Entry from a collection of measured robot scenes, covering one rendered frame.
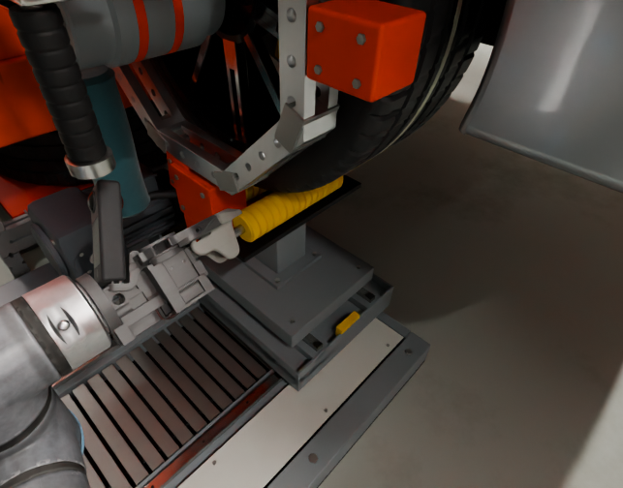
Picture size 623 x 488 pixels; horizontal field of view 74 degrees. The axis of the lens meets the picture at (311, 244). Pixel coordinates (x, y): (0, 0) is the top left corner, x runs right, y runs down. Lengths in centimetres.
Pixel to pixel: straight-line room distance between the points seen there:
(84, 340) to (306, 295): 63
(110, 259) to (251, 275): 60
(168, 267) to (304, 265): 60
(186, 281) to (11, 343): 17
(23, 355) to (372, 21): 42
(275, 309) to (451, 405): 51
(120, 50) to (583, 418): 123
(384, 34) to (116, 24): 31
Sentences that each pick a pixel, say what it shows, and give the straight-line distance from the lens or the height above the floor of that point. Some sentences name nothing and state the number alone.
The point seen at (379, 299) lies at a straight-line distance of 109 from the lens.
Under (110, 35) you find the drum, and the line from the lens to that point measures 58.
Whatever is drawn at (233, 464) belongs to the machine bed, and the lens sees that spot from 97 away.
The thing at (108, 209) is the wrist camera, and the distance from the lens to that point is 51.
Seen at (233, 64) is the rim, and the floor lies 74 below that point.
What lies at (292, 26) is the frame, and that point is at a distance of 48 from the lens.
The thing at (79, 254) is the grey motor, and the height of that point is 35.
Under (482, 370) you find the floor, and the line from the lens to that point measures 125.
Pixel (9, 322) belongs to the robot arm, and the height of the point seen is 67.
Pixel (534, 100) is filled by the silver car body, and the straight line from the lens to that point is 52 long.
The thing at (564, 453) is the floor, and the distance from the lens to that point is 122.
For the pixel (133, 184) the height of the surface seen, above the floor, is 55.
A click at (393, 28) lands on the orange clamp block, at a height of 88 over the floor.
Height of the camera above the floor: 98
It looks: 42 degrees down
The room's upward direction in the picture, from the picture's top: 2 degrees clockwise
